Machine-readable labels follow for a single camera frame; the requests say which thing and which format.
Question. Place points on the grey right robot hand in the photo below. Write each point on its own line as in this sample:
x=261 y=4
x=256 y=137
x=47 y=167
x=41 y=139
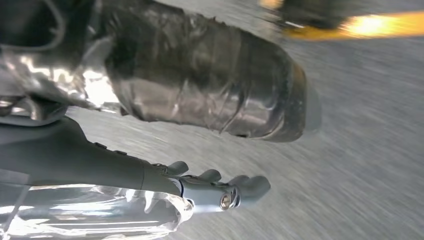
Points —
x=198 y=82

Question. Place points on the yellow floor tape square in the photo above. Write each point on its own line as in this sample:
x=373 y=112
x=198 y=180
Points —
x=381 y=24

